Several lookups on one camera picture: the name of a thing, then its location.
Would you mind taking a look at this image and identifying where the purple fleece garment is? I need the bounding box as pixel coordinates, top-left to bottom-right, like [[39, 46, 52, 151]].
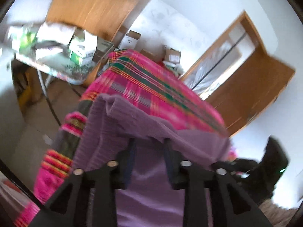
[[73, 94, 231, 226]]

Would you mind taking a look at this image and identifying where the plastic curtain with zipper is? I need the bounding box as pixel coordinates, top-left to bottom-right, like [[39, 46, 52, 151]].
[[183, 24, 255, 100]]

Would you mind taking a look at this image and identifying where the wooden door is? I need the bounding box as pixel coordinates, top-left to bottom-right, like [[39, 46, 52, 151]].
[[205, 49, 296, 138]]

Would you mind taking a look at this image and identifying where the pink green plaid bedspread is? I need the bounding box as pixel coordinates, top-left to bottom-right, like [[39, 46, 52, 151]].
[[14, 48, 237, 227]]

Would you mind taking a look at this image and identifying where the brown cardboard box with label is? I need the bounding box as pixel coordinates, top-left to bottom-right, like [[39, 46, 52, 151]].
[[164, 48, 181, 64]]

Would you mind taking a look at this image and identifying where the glass top side table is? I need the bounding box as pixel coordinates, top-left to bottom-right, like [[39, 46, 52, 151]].
[[5, 22, 113, 85]]

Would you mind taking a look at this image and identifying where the white green tissue box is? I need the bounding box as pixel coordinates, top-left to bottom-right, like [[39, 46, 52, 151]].
[[69, 29, 98, 67]]

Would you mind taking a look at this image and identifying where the green plastic package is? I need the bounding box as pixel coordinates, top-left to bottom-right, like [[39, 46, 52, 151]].
[[11, 27, 37, 52]]

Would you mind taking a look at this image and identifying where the white open cardboard box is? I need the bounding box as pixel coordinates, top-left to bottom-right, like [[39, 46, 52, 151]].
[[119, 30, 141, 50]]

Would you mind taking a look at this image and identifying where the wooden wardrobe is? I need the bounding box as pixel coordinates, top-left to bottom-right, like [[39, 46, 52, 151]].
[[46, 0, 150, 43]]

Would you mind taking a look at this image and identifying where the black cable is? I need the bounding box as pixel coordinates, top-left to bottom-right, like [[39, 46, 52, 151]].
[[0, 159, 46, 210]]

